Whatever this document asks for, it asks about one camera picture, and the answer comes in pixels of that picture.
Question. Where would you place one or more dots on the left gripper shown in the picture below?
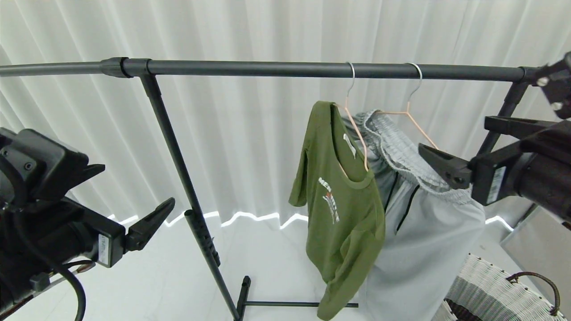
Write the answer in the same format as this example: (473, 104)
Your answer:
(80, 236)

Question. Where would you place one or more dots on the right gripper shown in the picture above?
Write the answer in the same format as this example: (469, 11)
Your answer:
(535, 178)

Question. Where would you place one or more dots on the pink clothes hanger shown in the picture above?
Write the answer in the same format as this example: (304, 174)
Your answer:
(346, 109)
(407, 109)

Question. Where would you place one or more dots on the green garment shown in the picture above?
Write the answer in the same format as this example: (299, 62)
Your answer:
(339, 223)

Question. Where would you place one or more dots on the white laundry basket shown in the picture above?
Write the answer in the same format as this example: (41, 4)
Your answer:
(490, 290)

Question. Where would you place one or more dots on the black clothes rack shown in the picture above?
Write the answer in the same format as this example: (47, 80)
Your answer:
(267, 69)

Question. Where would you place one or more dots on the white curtain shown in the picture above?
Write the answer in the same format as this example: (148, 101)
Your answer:
(245, 142)

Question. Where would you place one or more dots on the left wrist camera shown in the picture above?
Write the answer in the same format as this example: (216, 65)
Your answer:
(44, 165)

